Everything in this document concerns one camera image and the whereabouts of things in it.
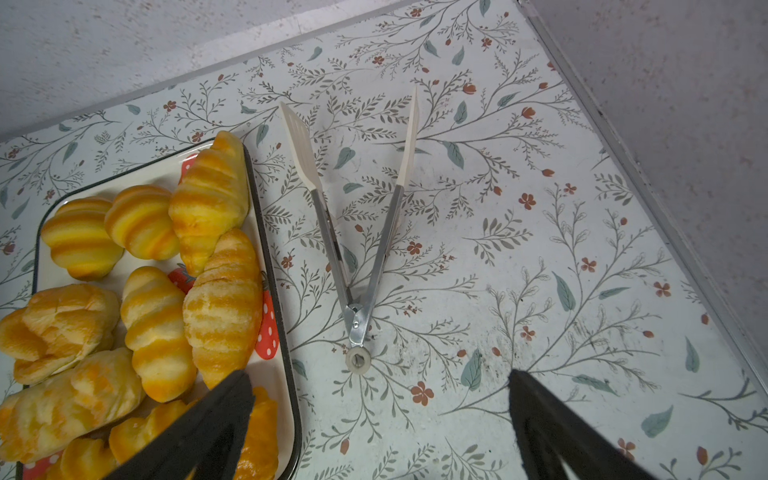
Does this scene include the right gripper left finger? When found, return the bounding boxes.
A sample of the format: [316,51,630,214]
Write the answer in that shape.
[108,370,254,479]

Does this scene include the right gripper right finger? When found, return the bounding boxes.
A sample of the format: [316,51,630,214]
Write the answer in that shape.
[508,369,652,479]

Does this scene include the croissant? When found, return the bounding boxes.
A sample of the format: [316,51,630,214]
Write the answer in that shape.
[168,131,250,277]
[183,228,263,389]

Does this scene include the metal tongs with white tips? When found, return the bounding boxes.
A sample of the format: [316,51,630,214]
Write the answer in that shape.
[279,88,420,376]

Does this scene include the long braided bread loaf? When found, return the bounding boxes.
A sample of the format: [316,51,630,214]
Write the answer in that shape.
[44,386,280,480]

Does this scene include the bread roll centre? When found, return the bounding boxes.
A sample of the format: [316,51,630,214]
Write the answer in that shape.
[121,266,197,403]

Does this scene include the flaky pastry bread left front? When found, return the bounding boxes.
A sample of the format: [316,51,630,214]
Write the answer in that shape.
[1,347,145,463]

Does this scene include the knotted bread left middle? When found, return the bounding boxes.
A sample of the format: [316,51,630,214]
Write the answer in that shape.
[1,284,120,385]

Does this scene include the small bread roll back middle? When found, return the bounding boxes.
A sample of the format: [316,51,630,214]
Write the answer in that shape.
[105,185,180,261]

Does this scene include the small bread roll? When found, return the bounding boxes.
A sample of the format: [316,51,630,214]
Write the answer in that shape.
[105,185,180,261]
[41,197,124,281]

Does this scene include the small bread roll back left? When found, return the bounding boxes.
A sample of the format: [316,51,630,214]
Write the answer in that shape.
[41,197,124,281]

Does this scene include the white tray with black rim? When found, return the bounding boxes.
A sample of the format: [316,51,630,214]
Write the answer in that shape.
[1,140,302,479]

